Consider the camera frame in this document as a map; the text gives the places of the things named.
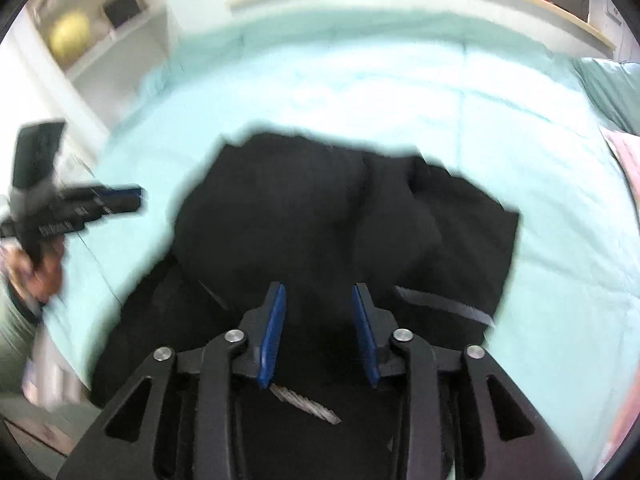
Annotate teal pillow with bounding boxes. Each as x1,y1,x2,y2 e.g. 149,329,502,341
570,55,640,136

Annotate person's left hand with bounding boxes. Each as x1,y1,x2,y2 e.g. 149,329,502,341
10,235,68,306

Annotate black hooded jacket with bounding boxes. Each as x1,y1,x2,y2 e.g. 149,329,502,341
90,131,521,480

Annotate person's left forearm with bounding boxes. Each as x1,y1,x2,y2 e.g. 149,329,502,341
0,280,43,391

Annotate yellow globe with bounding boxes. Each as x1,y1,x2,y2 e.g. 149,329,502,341
49,11,93,58

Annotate teal quilt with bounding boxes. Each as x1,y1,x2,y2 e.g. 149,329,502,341
30,0,636,480

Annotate white bookshelf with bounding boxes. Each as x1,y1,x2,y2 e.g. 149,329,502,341
25,0,171,131

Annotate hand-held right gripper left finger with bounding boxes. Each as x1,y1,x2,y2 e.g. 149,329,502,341
56,281,287,480

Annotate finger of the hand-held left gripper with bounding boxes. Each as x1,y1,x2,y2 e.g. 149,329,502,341
95,185,147,217

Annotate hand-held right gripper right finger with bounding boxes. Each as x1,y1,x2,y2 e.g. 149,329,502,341
350,282,583,480

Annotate pink pillow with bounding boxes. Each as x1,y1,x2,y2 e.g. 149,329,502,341
600,126,640,211

